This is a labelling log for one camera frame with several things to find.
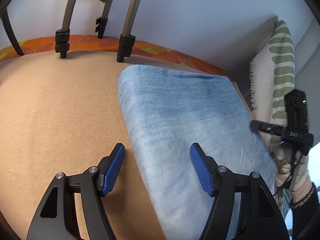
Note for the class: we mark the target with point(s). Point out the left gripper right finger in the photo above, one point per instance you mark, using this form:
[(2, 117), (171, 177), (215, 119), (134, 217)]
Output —
[(259, 215)]

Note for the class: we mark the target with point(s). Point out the grey metal tripod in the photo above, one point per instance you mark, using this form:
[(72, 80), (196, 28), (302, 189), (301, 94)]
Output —
[(126, 40)]

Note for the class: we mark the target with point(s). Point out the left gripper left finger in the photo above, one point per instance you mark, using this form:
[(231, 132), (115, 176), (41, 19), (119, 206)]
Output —
[(55, 217)]

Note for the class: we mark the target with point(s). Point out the white green patterned pillow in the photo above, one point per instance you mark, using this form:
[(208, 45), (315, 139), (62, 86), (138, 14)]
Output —
[(272, 76)]

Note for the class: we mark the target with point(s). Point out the orange floral bedsheet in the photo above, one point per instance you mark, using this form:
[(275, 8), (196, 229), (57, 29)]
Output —
[(110, 44)]

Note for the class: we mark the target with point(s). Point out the black camera tripod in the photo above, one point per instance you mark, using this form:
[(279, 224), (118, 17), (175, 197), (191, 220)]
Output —
[(10, 34)]

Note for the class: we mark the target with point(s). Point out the black camera box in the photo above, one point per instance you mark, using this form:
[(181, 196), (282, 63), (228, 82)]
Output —
[(296, 109)]

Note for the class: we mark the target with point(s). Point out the right hand in white glove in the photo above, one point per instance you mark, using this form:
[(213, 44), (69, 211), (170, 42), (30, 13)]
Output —
[(296, 174)]

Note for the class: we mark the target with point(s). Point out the light blue denim pants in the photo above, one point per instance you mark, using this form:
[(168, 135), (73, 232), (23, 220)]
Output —
[(165, 112)]

